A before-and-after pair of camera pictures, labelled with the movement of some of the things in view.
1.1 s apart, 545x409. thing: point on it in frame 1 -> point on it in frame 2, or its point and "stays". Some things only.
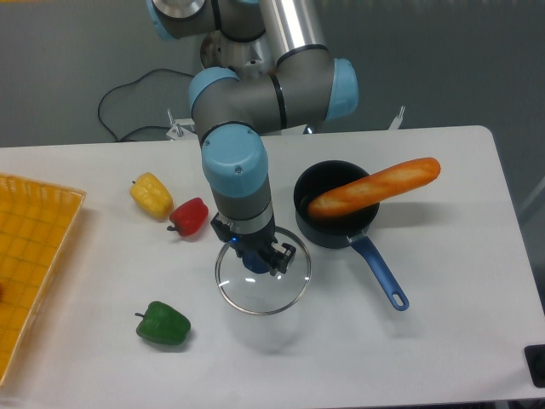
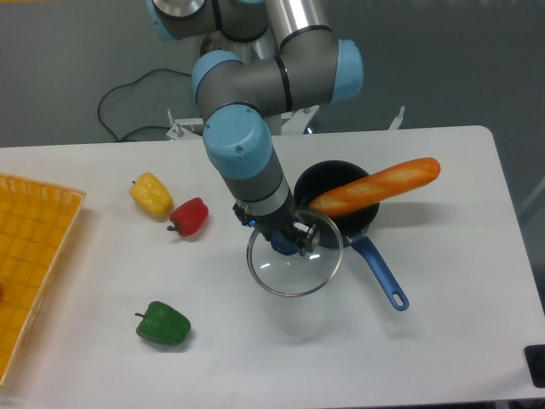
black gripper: [263, 241] -> [284, 221]
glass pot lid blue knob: [247, 285] -> [296, 274]
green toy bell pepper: [163, 324] stays
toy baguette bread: [375, 187] stays
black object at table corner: [535, 358] stays
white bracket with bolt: [396, 123] stays
